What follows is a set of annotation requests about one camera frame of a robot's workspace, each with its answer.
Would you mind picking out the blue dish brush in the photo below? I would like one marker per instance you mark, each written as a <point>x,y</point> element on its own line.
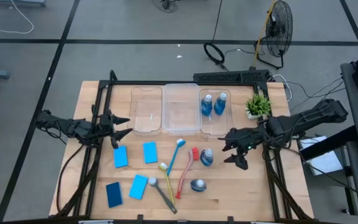
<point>180,142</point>

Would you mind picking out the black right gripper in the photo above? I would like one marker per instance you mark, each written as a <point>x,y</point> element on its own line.
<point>245,140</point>

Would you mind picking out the light blue sponge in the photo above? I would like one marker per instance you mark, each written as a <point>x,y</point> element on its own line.
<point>121,156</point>
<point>150,152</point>
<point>138,186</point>

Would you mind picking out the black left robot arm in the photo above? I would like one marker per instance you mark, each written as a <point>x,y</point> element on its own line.
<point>70,127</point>

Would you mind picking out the dark blue sponge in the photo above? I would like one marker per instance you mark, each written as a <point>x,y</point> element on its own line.
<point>114,194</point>

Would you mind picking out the red dish brush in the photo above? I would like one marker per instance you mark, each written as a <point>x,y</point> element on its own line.
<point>195,153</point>

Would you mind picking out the grey furniture base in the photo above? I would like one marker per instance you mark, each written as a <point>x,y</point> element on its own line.
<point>19,2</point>

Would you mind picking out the grey dish brush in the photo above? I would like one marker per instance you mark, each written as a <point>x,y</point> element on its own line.
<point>152,181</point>

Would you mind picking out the tall clear rimmed plastic bin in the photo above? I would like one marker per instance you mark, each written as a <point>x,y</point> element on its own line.
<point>181,109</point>

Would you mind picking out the artificial plant in white pot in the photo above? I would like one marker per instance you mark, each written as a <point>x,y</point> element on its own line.
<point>258,105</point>

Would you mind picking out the black floor fan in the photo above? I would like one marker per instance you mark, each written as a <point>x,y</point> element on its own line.
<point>279,31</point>

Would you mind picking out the white paper sheet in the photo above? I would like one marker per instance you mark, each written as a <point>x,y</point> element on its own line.
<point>323,160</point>

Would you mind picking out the low clear plastic bin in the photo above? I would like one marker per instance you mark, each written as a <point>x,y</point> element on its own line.
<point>216,124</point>
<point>145,109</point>

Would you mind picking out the black aluminium table frame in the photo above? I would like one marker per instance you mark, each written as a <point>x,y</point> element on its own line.
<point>135,82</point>

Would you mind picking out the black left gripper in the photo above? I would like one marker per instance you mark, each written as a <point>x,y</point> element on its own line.
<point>107,126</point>

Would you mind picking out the yellow-green dish brush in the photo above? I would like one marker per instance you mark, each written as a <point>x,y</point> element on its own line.
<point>163,166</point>

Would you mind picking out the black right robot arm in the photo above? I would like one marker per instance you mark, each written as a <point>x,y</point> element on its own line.
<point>306,119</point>

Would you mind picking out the blue dish soap bottle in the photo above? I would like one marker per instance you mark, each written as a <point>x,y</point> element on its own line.
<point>206,107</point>
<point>220,105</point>
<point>207,158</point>
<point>198,185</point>

